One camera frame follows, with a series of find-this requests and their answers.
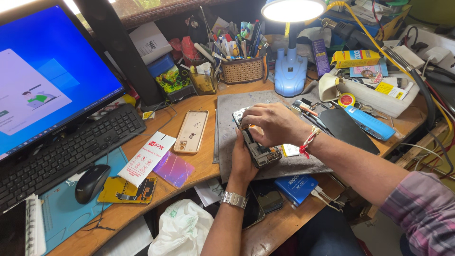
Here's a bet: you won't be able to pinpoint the folded white paper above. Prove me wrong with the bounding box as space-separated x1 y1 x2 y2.
193 177 225 208

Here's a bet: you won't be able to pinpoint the yellow cardboard box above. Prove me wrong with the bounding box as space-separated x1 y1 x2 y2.
330 49 381 69

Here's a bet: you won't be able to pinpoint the blue power supply box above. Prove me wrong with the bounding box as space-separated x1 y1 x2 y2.
273 174 319 208

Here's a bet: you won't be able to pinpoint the black hot air gun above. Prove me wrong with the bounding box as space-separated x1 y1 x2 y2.
321 17 437 129

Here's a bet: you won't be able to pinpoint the iridescent purple film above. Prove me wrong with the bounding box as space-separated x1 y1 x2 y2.
152 150 196 189

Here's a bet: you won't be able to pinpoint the black smartphone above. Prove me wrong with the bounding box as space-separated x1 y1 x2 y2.
249 179 284 214
242 187 266 230

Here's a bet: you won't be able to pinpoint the black computer keyboard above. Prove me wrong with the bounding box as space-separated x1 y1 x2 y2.
0 103 147 214

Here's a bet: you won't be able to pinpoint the yellow cable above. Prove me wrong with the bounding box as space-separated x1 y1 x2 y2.
325 1 454 133

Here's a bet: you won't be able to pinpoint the silver wristwatch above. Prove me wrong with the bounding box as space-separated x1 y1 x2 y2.
221 191 249 210

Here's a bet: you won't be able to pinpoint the red thread bracelet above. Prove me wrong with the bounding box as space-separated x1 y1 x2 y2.
299 125 322 160

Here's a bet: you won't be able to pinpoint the purple cardboard box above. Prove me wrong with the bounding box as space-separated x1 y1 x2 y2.
311 38 332 78

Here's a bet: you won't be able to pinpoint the yellow red solder reel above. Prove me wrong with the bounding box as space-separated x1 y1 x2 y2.
337 92 357 108

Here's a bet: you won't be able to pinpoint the wicker basket with pens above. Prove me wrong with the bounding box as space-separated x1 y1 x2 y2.
199 5 269 85

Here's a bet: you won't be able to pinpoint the white packet with red print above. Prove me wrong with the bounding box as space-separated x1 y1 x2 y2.
117 131 177 188

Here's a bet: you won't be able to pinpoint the black phone back cover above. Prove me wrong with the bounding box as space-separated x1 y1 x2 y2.
317 107 381 156

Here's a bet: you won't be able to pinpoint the white usb cable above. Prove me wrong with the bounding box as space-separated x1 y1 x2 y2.
311 185 346 213

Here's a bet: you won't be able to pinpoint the blue handheld device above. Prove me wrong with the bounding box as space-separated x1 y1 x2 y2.
344 105 396 142

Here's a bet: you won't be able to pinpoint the metal scissors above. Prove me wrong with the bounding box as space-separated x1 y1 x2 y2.
354 101 389 120

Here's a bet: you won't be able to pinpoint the yellow and black card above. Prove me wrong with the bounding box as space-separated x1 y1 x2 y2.
97 176 158 205

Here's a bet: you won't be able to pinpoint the black computer mouse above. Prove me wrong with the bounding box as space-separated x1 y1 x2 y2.
75 164 112 205

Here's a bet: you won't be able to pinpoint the person's dark trouser leg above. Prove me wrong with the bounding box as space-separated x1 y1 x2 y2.
296 206 367 256

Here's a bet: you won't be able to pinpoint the white plastic bag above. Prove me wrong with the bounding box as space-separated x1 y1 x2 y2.
147 199 215 256

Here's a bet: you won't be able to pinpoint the blue desk lamp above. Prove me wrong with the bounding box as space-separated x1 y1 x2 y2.
261 0 328 97

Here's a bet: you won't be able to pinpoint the beige cloth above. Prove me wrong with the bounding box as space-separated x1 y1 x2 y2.
318 73 342 103

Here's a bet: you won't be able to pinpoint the beige phone back case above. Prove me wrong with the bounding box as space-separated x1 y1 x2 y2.
173 109 210 154

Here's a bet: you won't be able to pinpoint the orange handled brush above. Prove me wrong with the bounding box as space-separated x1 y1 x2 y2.
300 102 328 129

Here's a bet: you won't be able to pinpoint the blue plastic box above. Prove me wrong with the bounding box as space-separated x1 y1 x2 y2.
146 53 176 78

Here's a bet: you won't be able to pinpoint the white power strip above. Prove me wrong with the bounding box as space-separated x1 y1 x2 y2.
398 24 455 74

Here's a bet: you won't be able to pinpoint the plaid shirt sleeve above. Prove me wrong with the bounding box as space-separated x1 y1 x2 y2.
378 171 455 256

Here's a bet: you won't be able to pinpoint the blue work mat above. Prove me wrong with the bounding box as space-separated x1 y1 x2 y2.
38 146 129 255

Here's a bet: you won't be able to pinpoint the pink blue card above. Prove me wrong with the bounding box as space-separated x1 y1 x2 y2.
350 58 389 78

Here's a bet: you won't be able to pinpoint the disassembled smartphone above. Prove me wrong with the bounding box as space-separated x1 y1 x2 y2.
232 106 283 169

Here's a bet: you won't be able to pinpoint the person's left hand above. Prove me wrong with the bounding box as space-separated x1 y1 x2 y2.
229 128 260 186

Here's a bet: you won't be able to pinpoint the black computer monitor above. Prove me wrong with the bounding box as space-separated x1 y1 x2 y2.
0 0 127 163

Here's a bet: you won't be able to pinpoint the white charger plug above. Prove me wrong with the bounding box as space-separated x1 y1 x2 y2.
424 46 452 65

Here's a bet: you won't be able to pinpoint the white cardboard box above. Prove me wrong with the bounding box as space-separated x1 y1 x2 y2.
128 21 173 66

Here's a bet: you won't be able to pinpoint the amber plastic organiser cup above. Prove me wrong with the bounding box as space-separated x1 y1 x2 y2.
188 61 218 96

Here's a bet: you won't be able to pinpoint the white tray with tools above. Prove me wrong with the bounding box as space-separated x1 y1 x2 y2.
318 73 421 119

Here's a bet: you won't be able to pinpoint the person's right hand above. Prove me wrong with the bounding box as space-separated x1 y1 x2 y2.
241 103 314 148

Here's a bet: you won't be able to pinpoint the white spiral notebook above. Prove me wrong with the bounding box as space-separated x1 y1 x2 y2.
24 193 47 256

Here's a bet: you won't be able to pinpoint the container of yellow rubber bands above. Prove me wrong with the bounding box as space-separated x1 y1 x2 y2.
155 65 198 104

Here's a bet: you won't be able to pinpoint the blue yellow carton with clutter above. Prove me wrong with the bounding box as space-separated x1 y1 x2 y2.
319 0 414 40

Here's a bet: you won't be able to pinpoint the white paper sheet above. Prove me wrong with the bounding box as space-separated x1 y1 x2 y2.
93 215 154 256

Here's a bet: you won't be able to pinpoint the grey work mat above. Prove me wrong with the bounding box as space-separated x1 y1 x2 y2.
212 90 333 184

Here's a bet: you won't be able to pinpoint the black speaker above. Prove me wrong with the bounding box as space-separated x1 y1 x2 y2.
73 0 166 108

